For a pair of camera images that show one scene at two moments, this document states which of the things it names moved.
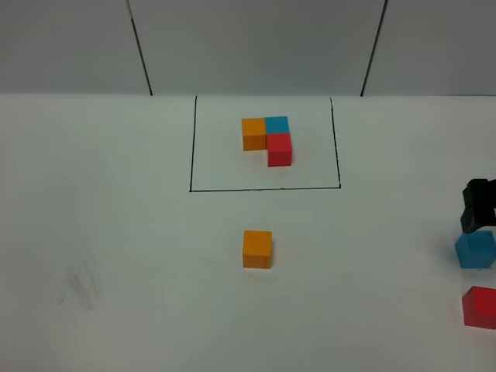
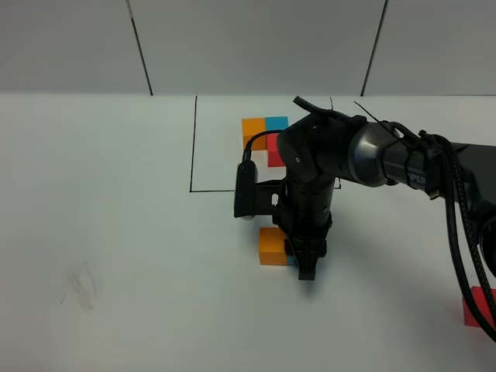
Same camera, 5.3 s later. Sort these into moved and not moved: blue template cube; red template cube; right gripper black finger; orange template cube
Moved: right gripper black finger
Not moved: blue template cube; red template cube; orange template cube
